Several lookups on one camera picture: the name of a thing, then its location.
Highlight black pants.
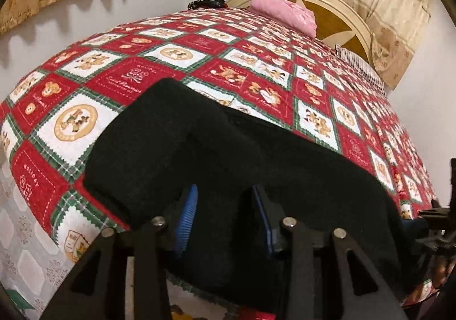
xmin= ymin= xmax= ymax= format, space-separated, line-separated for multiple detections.
xmin=83 ymin=78 xmax=425 ymax=308

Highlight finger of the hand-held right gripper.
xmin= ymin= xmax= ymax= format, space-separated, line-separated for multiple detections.
xmin=414 ymin=235 xmax=456 ymax=254
xmin=417 ymin=200 xmax=452 ymax=225

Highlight pink pillow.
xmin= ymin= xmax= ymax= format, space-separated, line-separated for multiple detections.
xmin=251 ymin=0 xmax=317 ymax=38

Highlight cream round headboard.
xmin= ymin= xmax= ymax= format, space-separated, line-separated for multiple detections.
xmin=226 ymin=0 xmax=375 ymax=68

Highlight red checkered printed blanket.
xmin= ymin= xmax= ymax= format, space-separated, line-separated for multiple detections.
xmin=0 ymin=8 xmax=439 ymax=320

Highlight grey patterned bed sheet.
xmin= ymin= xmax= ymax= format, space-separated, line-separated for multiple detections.
xmin=0 ymin=160 xmax=129 ymax=311

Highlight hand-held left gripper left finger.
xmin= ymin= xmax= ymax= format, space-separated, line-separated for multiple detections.
xmin=41 ymin=184 xmax=199 ymax=320

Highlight dark cloth bundle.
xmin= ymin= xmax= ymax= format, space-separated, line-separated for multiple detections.
xmin=187 ymin=0 xmax=229 ymax=10

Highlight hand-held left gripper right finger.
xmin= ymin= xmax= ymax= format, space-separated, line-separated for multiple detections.
xmin=251 ymin=186 xmax=410 ymax=320

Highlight striped pillow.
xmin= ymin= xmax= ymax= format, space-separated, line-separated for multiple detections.
xmin=335 ymin=43 xmax=390 ymax=99

